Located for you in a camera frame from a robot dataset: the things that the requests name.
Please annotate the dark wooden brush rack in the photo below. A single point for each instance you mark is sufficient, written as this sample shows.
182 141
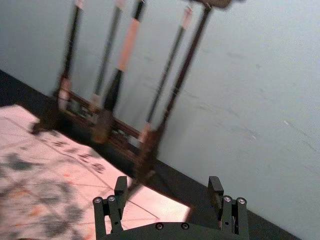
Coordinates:
185 72

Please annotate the thin dark calligraphy brush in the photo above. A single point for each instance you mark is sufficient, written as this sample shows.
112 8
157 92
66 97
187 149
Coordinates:
72 45
170 65
108 50

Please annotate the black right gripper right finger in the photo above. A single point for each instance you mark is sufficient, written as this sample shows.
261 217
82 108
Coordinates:
215 192

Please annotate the pale paper sheet with ink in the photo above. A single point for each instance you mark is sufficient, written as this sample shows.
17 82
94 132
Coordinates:
50 180

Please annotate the black table cloth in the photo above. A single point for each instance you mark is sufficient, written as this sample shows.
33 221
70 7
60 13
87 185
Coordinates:
175 182

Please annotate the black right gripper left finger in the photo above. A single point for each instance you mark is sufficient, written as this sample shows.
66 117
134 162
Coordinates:
119 192

